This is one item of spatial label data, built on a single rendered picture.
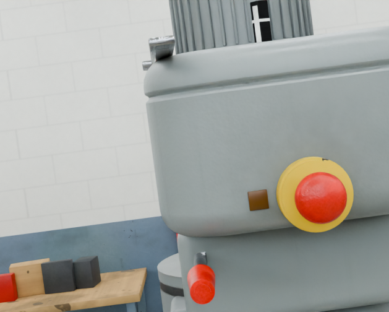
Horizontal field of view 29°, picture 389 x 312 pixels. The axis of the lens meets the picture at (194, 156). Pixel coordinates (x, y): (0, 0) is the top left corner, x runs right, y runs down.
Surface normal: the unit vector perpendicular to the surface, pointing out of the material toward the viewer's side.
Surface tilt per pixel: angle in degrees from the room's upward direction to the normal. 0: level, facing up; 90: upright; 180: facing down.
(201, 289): 90
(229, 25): 90
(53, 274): 90
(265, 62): 81
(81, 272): 90
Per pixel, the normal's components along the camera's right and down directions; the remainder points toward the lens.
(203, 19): -0.58, 0.12
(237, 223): 0.07, 0.50
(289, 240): 0.00, 0.05
